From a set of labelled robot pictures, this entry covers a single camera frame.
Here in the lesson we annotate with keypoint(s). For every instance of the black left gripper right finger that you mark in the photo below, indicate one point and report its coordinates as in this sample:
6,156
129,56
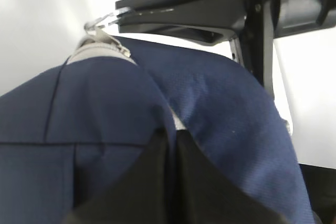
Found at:
204,195

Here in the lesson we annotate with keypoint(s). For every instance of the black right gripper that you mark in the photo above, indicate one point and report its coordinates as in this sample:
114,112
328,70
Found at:
270,19

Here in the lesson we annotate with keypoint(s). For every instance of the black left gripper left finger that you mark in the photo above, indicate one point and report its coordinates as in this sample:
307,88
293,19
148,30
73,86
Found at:
138,196

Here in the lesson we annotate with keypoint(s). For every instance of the navy and white lunch bag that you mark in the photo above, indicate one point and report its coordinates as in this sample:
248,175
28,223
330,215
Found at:
71,132

